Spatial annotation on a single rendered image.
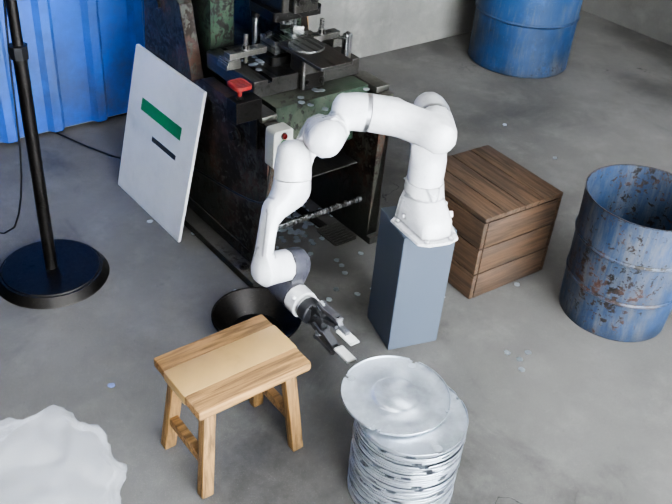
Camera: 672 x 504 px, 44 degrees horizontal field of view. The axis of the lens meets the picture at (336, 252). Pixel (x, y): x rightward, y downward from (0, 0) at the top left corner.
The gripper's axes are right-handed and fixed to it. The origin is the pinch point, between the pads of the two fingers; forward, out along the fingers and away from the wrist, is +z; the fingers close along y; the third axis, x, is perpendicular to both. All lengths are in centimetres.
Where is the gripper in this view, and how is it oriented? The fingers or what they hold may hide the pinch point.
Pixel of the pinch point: (347, 346)
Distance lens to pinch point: 235.2
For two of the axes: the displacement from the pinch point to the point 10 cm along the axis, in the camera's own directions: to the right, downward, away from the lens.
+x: 8.0, -2.7, 5.3
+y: 0.9, -8.2, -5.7
